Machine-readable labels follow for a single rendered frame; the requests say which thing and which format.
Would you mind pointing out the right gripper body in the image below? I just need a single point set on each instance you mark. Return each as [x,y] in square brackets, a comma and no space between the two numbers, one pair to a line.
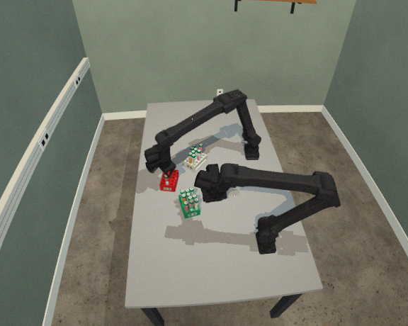
[171,165]

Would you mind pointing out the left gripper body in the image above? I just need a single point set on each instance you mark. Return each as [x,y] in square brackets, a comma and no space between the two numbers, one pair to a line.
[211,197]

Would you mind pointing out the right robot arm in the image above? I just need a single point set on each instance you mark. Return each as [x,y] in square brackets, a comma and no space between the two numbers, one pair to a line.
[231,100]

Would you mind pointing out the red block with round holes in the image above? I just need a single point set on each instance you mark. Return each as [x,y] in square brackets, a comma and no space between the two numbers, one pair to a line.
[172,182]

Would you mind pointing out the green tube rack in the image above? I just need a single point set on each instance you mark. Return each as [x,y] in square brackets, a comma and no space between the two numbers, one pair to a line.
[189,213]

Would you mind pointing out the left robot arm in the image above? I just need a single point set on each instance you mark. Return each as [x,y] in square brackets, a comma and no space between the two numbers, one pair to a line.
[231,175]

